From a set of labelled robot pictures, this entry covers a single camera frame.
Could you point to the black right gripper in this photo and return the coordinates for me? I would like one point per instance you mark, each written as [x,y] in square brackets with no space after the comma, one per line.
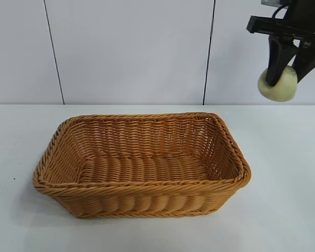
[304,26]

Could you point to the brown woven wicker basket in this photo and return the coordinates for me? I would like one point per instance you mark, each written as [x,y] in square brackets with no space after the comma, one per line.
[147,168]

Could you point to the pale yellow egg yolk pastry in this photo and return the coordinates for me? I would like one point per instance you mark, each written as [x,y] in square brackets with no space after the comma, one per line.
[282,92]

